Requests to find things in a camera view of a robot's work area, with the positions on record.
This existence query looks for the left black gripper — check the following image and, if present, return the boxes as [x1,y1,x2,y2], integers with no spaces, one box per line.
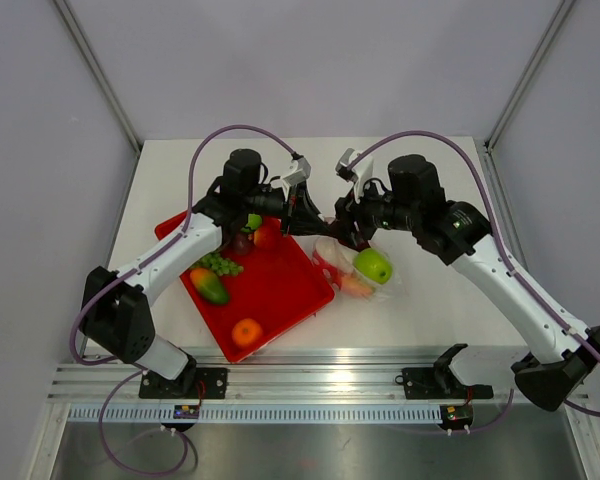
[243,180,329,237]

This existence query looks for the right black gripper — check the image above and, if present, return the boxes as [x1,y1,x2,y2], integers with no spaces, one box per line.
[325,174,420,248]

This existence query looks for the green apple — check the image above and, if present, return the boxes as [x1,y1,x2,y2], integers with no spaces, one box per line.
[353,248,393,285]

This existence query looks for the red orange mango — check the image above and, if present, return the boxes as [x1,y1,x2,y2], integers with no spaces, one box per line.
[339,275,375,298]

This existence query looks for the clear zip top bag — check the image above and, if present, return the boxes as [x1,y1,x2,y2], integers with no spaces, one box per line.
[310,236,404,302]

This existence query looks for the white radish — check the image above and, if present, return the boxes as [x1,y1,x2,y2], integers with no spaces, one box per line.
[314,237,358,274]

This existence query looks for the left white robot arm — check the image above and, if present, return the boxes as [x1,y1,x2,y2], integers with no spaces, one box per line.
[77,149,335,398]

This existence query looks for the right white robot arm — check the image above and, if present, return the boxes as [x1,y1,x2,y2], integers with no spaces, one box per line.
[335,149,600,411]

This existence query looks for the green toy melon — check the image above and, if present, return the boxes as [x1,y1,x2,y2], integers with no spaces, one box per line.
[242,214,263,233]

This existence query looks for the small purple plum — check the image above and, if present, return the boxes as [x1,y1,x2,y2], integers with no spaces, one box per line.
[231,232,254,256]

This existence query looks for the red plastic tray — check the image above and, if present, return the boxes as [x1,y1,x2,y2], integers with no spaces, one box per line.
[180,217,335,363]

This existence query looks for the green grapes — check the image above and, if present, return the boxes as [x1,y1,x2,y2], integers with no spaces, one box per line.
[189,252,244,276]

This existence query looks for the yellow green mango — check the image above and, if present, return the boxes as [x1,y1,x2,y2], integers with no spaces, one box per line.
[189,267,230,305]

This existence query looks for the orange fruit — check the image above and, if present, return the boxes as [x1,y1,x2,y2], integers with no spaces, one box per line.
[231,318,264,350]

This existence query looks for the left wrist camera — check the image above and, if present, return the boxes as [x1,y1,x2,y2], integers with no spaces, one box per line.
[280,156,311,192]

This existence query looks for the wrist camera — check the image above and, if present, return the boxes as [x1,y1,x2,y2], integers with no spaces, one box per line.
[335,148,374,202]
[280,156,311,192]

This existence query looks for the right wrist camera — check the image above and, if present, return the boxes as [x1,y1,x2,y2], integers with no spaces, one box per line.
[335,148,374,202]

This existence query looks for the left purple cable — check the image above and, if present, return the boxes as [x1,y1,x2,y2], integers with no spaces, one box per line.
[68,124,301,474]

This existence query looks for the aluminium mounting rail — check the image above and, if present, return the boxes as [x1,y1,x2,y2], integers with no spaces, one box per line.
[47,347,589,406]

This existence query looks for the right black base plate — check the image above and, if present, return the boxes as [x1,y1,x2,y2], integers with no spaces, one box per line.
[394,343,494,403]

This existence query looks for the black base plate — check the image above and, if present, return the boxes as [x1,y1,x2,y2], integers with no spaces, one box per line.
[139,367,229,400]
[394,343,494,403]

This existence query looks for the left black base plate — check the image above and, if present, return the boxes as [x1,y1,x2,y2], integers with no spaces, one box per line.
[139,367,229,400]

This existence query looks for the right aluminium frame post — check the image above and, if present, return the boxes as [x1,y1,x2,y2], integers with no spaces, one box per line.
[484,0,578,154]

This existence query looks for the aluminium frame post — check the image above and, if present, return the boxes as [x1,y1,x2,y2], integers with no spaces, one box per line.
[50,0,143,158]
[484,0,578,154]

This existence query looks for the white slotted cable duct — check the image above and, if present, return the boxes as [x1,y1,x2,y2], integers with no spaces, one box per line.
[68,403,442,425]

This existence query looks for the left aluminium frame post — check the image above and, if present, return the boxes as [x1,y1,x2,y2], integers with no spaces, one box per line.
[50,0,143,158]

